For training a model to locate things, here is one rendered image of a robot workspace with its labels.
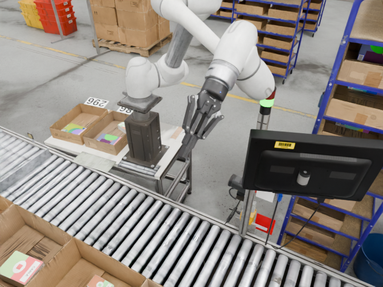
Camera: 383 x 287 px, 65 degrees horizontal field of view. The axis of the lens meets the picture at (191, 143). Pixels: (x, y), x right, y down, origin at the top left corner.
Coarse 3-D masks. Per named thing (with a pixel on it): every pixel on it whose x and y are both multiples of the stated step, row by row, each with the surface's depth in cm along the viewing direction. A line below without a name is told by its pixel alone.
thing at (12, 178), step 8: (48, 152) 217; (32, 160) 206; (40, 160) 212; (24, 168) 202; (32, 168) 208; (8, 176) 193; (16, 176) 198; (0, 184) 190; (8, 184) 195; (0, 192) 192
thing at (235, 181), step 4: (232, 176) 154; (236, 176) 154; (232, 180) 152; (236, 180) 152; (240, 180) 152; (228, 184) 154; (232, 184) 152; (236, 184) 151; (240, 184) 150; (236, 188) 152; (240, 188) 151; (240, 192) 155; (244, 192) 151
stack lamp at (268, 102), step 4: (272, 92) 109; (272, 96) 110; (260, 100) 113; (264, 100) 111; (268, 100) 111; (272, 100) 111; (260, 104) 114; (264, 104) 112; (268, 104) 112; (272, 104) 113
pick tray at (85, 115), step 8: (80, 104) 256; (72, 112) 249; (80, 112) 259; (88, 112) 258; (96, 112) 255; (104, 112) 244; (64, 120) 243; (72, 120) 251; (80, 120) 251; (88, 120) 251; (96, 120) 236; (56, 128) 236; (88, 128) 229; (56, 136) 231; (64, 136) 227; (72, 136) 224; (80, 136) 222; (80, 144) 227
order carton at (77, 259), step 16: (80, 240) 129; (64, 256) 130; (80, 256) 140; (96, 256) 131; (48, 272) 124; (64, 272) 133; (80, 272) 135; (96, 272) 135; (112, 272) 132; (128, 272) 123
